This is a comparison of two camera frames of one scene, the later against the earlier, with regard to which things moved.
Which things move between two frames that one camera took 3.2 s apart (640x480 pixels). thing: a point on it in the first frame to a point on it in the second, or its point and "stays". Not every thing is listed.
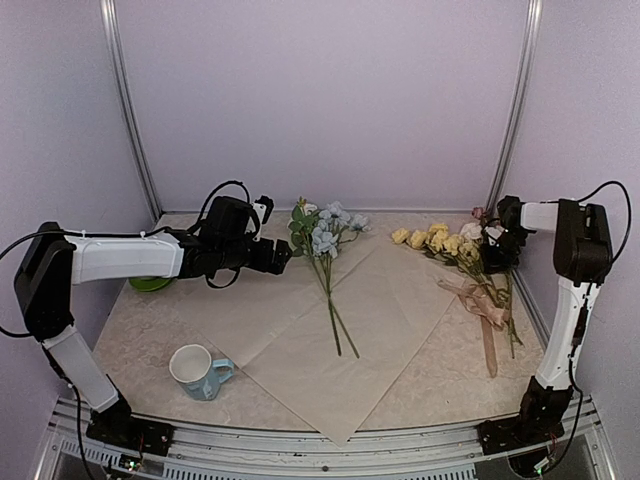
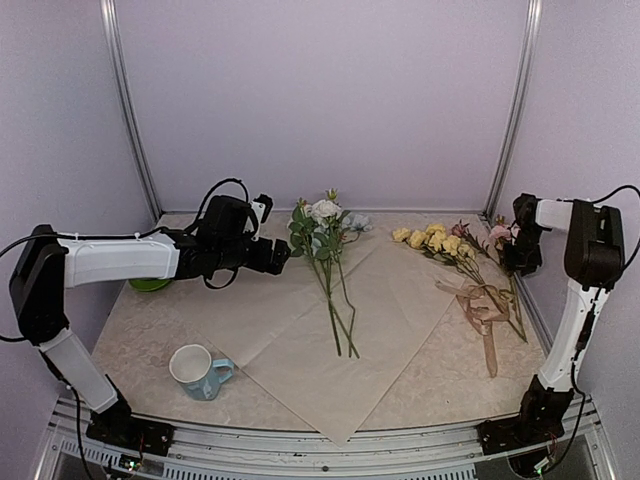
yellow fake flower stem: [453, 249] stays
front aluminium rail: [421, 453] stays
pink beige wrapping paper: [334, 329] stays
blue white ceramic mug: [192, 366] stays
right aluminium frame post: [532, 28] stays
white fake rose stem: [471, 231] to [316, 229]
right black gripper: [491, 265] to [528, 266]
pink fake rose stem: [479, 213] to [504, 276]
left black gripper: [264, 263] stays
